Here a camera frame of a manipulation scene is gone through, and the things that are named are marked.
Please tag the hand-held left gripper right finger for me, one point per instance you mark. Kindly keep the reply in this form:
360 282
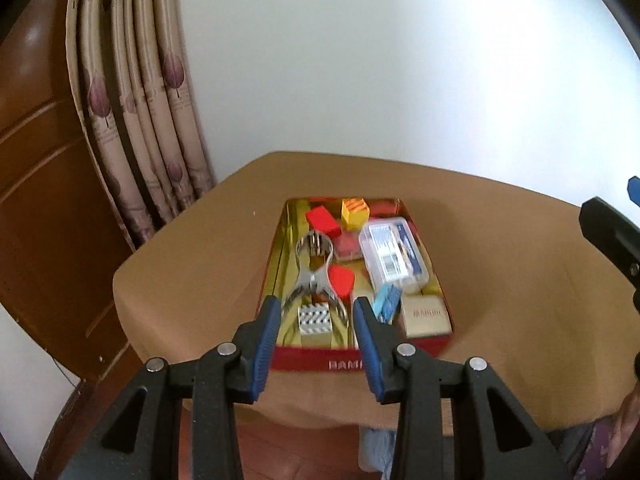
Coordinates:
369 357

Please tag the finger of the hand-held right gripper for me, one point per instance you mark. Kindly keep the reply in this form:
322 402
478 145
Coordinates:
635 191
610 230

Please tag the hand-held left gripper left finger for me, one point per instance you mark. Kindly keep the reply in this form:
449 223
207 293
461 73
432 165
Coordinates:
262 355

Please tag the gold and red tin box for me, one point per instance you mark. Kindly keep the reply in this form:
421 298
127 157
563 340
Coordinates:
320 360

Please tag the small blue box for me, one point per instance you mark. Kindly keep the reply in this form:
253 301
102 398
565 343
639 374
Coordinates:
387 305

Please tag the black white zigzag block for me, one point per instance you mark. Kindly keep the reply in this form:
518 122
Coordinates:
315 319

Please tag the brown cardboard box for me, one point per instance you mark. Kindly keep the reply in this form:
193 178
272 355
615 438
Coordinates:
425 316

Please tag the orange-red block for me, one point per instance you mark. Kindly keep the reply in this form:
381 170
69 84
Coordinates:
342 282

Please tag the metal spring clamp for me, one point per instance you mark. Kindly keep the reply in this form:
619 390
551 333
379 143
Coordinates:
312 280

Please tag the clear plastic box blue label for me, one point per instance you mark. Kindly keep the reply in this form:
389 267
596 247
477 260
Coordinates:
395 255

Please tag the yellow block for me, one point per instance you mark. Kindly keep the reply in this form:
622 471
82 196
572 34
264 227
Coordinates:
355 214

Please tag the red block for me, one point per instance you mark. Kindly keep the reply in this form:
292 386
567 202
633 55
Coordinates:
322 221

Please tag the light blue cloth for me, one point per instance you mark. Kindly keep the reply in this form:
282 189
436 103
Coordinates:
377 450

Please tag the pink translucent small box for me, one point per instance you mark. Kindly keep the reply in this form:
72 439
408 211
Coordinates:
347 249

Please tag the person's purple clothing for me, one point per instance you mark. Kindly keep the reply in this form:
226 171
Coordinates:
585 445

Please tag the beige patterned curtain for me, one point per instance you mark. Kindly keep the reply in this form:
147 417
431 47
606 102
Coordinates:
145 110

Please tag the wooden door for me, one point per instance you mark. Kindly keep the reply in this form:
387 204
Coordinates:
45 185

